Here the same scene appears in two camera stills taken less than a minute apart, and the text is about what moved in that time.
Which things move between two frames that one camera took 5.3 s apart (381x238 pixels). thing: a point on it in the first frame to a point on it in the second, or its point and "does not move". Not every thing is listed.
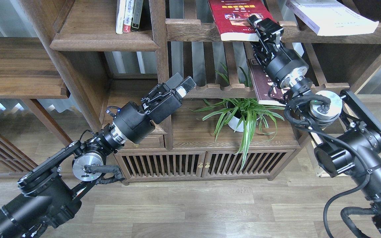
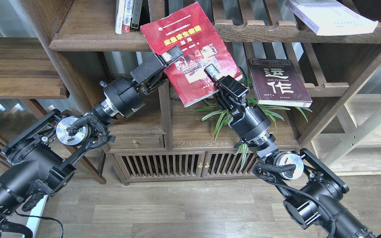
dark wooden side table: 15,68 does not move
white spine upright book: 120,10 does not move
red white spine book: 129,10 does not move
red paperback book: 232,17 to 189,28
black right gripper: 284,65 to 247,121
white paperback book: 330,17 does not move
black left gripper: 136,122 to 127,96
